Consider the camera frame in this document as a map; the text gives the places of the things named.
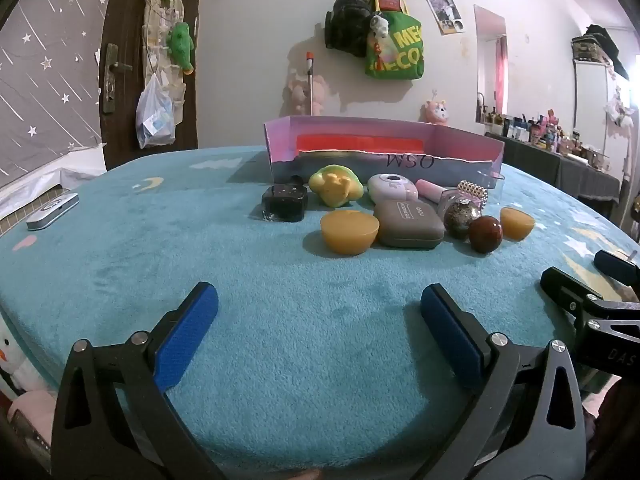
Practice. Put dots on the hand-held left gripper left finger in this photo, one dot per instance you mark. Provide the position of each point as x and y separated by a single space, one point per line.
187 330

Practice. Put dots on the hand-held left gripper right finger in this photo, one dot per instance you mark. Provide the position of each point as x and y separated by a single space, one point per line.
450 330

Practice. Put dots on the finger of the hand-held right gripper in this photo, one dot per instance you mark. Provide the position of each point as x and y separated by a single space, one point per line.
565 287
617 266

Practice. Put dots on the small yellow wax dome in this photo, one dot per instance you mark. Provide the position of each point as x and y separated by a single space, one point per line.
517 223

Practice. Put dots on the red-brown ball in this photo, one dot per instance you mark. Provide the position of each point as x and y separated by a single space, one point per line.
485 235

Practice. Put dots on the round glitter nail polish bottle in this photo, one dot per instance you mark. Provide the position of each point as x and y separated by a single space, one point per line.
459 219

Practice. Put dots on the taupe eyeshadow case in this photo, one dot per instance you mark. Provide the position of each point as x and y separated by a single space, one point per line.
407 225

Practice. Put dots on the clear plastic cup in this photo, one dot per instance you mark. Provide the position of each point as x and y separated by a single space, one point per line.
490 180

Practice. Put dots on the rhinestone studded cube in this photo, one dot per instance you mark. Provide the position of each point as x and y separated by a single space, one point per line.
472 191

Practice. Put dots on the large yellow wax dome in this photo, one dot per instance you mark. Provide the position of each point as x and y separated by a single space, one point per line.
349 232

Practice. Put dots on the purple nail polish pink cap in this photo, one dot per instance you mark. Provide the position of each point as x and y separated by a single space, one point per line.
430 189

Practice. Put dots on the lilac round compact case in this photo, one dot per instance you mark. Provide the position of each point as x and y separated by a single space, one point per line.
392 186

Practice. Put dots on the black square nail polish bottle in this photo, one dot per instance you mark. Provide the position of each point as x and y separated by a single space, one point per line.
283 202

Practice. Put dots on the yellow dog toy green hood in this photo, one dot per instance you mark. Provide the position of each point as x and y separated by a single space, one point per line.
335 185

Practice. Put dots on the pink cardboard box red lining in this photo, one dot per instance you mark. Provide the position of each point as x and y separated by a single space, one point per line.
350 132

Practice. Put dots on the side table dark cloth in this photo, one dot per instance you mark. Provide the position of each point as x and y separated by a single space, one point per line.
565 170

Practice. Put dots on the row of cosmetic bottles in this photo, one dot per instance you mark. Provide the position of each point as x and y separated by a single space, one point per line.
545 132

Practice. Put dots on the white wardrobe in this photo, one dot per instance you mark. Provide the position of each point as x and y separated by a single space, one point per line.
592 100

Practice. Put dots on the silver tin case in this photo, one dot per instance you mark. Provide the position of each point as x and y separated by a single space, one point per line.
52 211

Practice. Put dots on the snowman plush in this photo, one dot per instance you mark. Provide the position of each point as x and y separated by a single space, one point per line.
10 360

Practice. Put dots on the white crumpled sheet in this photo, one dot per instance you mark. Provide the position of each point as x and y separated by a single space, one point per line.
45 175

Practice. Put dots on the clear plastic bag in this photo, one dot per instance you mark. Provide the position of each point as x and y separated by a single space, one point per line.
155 117

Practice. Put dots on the small pink plush animal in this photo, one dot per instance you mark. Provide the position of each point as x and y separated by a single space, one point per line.
435 110

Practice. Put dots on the pink bear plush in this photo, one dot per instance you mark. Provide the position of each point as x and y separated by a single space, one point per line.
299 95

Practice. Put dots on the white stick orange ends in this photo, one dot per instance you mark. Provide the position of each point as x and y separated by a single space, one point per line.
310 80

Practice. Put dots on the green tote bag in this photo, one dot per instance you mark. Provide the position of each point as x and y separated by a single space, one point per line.
397 52

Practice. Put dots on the green plush dinosaur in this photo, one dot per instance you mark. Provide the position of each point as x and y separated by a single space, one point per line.
180 47

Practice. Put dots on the grey star print sheet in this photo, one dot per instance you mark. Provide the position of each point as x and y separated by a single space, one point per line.
45 85

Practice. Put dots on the clear hanging pocket organizer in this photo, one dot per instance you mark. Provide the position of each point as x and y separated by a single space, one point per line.
155 15

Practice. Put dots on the black bag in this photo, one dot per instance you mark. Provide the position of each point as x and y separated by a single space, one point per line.
350 22

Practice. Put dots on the dark wooden door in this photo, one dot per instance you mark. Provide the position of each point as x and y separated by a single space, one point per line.
125 10

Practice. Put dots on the wall mirror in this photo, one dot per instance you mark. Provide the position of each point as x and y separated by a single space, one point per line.
490 60

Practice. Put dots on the wall photo prints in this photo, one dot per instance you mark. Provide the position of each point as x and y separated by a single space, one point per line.
445 14

